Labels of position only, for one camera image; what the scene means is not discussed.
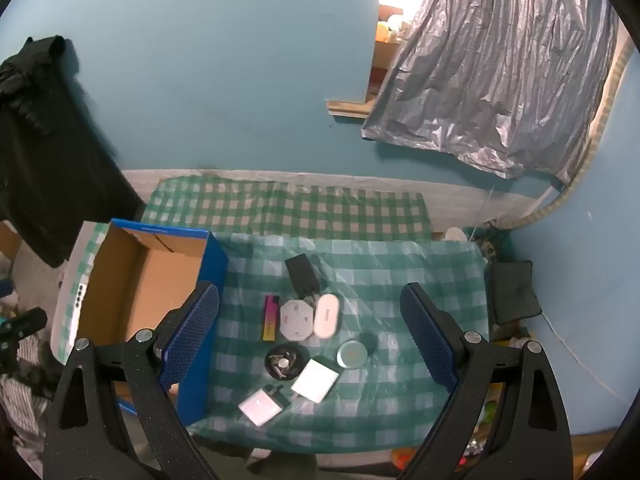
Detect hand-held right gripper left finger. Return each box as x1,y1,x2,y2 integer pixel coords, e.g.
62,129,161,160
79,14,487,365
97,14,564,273
45,282,221,480

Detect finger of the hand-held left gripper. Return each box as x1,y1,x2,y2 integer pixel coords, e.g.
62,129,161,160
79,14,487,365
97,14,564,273
0,308,48,366

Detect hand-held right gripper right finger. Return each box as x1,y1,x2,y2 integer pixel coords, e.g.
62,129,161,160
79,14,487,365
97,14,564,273
400,282,573,480

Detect blue cardboard box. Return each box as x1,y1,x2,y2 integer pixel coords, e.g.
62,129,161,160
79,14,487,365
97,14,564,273
75,218,230,426

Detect pink and gold lighter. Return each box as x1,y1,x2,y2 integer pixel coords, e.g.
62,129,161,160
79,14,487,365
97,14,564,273
260,295,281,343

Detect teal round tin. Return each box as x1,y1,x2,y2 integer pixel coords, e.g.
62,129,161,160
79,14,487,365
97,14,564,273
336,340,368,370

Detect white oval case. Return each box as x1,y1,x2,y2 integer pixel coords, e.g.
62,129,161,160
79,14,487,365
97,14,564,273
312,292,343,338

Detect white charger plug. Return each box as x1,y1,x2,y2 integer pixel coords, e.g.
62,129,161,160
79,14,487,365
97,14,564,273
291,358,340,404

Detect striped cloth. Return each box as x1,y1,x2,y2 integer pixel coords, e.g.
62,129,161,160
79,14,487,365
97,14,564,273
0,335,66,461

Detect black round dish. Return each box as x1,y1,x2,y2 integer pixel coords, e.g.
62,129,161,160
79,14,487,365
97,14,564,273
264,342,303,381

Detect black cushion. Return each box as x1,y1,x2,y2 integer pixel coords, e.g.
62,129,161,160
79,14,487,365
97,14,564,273
487,260,543,326

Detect large check green tablecloth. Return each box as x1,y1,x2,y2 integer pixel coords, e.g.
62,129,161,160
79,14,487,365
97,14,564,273
60,222,493,456

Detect pinkish white square adapter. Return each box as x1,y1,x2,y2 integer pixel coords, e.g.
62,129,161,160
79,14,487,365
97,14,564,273
238,385,291,427

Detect white octagonal box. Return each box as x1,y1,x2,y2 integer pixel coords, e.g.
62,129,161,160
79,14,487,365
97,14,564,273
279,299,315,343

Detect black charger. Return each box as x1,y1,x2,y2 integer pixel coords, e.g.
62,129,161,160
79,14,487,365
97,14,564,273
285,254,321,301

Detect small check green cloth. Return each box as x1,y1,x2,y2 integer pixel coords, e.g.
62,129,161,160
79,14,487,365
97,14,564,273
142,175,433,241

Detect black hanging clothing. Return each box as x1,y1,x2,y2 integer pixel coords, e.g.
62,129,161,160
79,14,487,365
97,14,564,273
0,35,146,268

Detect wooden window sill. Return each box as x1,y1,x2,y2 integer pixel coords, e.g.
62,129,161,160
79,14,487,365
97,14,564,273
326,99,381,120

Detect silver crinkled curtain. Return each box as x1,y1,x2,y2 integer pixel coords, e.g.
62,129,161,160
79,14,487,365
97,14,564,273
361,0,621,183

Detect ribbed hose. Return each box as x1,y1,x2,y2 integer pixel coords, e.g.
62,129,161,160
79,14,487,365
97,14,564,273
492,35,636,231

